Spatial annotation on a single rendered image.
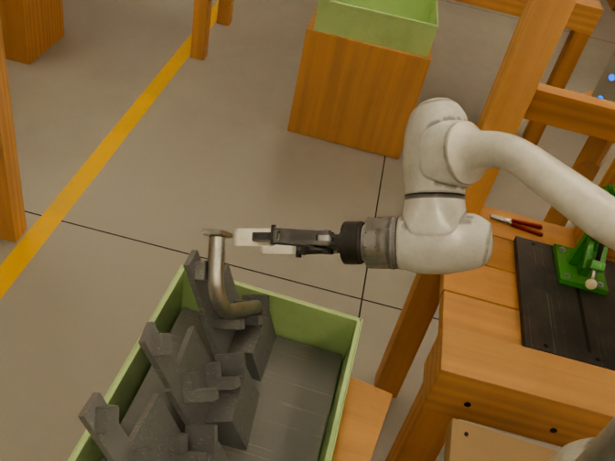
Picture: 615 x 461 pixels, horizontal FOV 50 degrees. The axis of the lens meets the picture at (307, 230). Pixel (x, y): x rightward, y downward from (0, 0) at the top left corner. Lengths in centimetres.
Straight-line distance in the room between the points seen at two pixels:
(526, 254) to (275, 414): 87
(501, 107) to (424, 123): 69
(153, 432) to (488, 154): 70
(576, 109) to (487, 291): 54
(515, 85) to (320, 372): 86
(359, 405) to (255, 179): 204
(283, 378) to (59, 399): 116
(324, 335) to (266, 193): 188
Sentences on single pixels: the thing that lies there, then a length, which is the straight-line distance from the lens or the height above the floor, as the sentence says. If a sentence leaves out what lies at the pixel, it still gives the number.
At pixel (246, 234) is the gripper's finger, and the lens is 112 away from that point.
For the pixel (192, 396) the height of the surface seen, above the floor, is 100.
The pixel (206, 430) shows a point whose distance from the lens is 122.
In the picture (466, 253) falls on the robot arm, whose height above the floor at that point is 134.
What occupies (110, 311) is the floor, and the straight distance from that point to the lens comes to 266.
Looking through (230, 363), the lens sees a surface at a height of 94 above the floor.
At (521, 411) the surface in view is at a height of 84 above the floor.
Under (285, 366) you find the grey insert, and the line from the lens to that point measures 145.
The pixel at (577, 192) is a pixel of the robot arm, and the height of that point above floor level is 153.
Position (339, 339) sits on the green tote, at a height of 89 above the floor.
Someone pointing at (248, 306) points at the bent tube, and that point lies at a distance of 134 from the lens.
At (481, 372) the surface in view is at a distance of 153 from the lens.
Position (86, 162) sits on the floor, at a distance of 340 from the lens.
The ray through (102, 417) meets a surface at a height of 113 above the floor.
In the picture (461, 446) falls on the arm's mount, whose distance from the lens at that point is 140.
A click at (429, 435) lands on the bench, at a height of 65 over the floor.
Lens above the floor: 198
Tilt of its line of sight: 40 degrees down
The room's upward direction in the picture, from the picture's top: 14 degrees clockwise
